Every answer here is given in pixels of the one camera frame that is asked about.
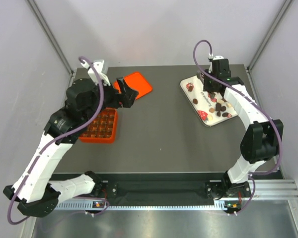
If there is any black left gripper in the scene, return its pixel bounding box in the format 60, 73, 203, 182
82, 77, 138, 123

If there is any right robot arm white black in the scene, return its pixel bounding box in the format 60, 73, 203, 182
198, 56, 284, 199

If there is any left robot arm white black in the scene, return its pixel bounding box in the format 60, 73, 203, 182
3, 78, 138, 218

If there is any dark square chocolate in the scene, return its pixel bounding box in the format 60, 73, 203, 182
215, 103, 222, 112

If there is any orange chocolate box with grid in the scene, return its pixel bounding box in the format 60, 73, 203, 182
79, 108, 119, 143

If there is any orange box lid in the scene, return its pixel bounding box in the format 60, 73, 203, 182
123, 72, 153, 100

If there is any white strawberry tray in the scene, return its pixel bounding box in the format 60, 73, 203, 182
180, 76, 237, 127

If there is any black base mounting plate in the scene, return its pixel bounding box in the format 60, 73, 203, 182
89, 179, 251, 206

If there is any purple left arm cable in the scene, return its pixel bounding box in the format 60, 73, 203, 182
6, 56, 110, 225

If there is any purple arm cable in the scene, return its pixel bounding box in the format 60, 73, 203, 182
6, 56, 110, 225
193, 40, 283, 215

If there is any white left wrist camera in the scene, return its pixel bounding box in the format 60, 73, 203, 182
87, 59, 111, 85

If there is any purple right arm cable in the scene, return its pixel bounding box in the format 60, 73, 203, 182
193, 40, 283, 215

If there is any aluminium rail frame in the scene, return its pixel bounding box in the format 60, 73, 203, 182
21, 179, 298, 238

